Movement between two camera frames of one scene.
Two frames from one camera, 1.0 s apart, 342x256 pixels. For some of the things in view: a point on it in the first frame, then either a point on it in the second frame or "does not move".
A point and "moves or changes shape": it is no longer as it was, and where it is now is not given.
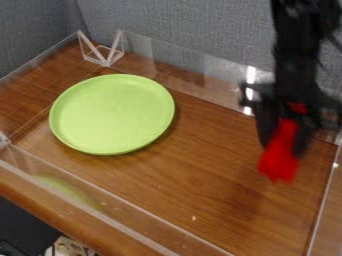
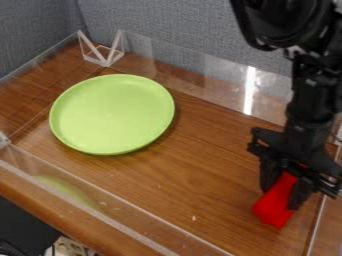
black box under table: (26, 235) does not move
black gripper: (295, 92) → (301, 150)
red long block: (279, 159) moves or changes shape
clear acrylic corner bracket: (98, 53) does not move
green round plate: (111, 114) does not move
